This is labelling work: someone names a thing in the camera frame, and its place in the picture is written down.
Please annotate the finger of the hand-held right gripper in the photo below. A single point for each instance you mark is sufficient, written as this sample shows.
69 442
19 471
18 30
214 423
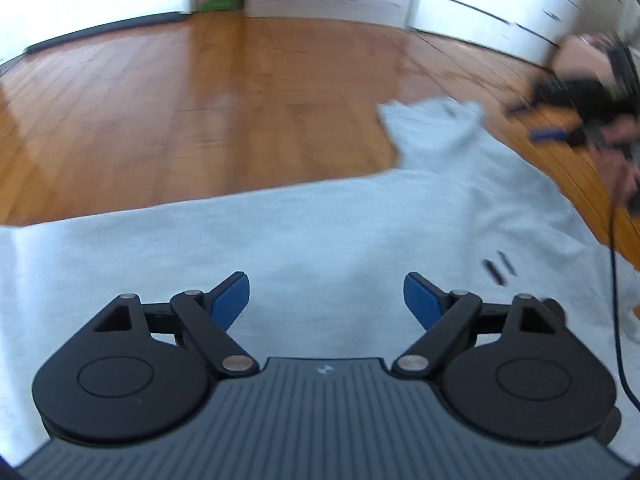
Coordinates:
550 135
520 108

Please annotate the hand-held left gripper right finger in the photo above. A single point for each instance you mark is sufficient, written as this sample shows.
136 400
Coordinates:
420 300

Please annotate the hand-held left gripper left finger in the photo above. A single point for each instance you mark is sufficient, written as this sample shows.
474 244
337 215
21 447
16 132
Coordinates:
232 300

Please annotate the light grey garment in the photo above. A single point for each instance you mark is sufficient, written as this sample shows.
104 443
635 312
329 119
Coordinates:
325 220

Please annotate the person's right hand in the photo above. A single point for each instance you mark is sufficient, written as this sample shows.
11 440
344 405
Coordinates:
622 160

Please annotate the person's knee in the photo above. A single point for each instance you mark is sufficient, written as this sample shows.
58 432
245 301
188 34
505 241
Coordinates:
580 57

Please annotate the light wood wardrobe with drawers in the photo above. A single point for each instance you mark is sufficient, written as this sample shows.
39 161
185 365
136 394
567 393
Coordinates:
500 0

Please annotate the green object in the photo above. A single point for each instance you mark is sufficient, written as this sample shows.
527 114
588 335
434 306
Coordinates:
220 2

